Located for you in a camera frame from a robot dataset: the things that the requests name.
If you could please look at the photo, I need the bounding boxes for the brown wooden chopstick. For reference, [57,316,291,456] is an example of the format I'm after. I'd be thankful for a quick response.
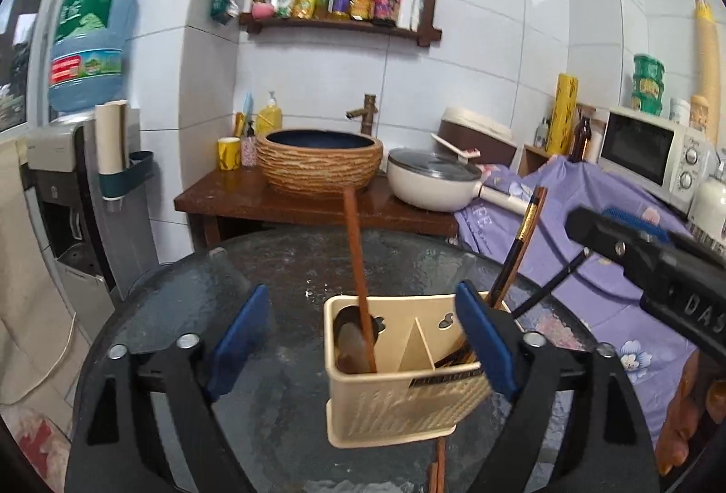
[343,187,377,373]
[426,438,446,493]
[490,185,549,310]

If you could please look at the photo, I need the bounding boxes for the wood-handled steel ladle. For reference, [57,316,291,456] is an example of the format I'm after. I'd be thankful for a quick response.
[334,305,372,374]

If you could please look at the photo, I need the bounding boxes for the right hand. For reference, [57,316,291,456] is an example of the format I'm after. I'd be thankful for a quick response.
[655,351,703,476]

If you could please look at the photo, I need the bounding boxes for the purple floral cloth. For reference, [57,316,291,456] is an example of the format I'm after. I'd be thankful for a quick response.
[455,158,694,439]

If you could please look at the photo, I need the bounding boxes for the round printed cushion stool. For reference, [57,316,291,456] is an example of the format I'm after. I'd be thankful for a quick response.
[1,406,70,493]

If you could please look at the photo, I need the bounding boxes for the white microwave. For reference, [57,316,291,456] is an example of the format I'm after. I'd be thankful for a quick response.
[598,107,717,214]

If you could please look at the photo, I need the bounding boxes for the brown glass bottle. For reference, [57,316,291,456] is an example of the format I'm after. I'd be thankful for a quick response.
[569,116,592,162]

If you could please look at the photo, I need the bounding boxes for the yellow roll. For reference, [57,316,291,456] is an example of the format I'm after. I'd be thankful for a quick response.
[546,73,579,155]

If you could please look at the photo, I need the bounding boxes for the tall beige roll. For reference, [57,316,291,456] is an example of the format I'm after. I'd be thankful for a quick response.
[695,0,721,146]

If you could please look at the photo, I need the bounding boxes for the green instant noodle cups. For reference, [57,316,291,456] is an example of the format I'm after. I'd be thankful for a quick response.
[631,54,664,116]

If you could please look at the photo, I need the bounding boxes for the round glass table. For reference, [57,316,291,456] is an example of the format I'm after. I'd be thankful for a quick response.
[70,226,603,493]

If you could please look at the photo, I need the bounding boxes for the water dispenser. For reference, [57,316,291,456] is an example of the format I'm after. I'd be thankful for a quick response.
[24,108,159,341]

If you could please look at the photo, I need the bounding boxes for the white pan with lid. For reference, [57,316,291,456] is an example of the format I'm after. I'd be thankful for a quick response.
[387,148,528,215]

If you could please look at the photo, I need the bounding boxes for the cream plastic utensil holder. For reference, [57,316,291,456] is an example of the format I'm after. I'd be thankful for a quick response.
[324,294,492,449]

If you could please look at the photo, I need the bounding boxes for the teal cup holder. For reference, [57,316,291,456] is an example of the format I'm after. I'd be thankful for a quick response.
[98,150,154,200]

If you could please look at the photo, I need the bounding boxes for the brass faucet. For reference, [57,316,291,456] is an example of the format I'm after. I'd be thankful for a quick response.
[346,94,378,136]

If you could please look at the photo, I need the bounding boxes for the yellow mug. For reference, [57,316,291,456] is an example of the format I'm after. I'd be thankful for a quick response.
[216,137,241,171]

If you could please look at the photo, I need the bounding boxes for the paper cup stack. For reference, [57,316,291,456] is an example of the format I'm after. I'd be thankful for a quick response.
[95,100,129,175]

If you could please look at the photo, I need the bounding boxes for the pink small bottle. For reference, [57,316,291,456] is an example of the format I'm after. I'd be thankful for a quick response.
[241,121,257,167]

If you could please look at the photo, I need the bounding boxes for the woven basin sink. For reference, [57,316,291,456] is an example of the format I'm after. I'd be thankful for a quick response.
[257,128,383,198]

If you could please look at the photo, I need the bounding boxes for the yellow soap dispenser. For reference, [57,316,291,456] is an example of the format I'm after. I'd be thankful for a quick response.
[255,91,283,137]

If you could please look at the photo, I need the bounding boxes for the blue water jug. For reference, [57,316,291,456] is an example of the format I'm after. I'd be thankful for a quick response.
[48,0,138,115]

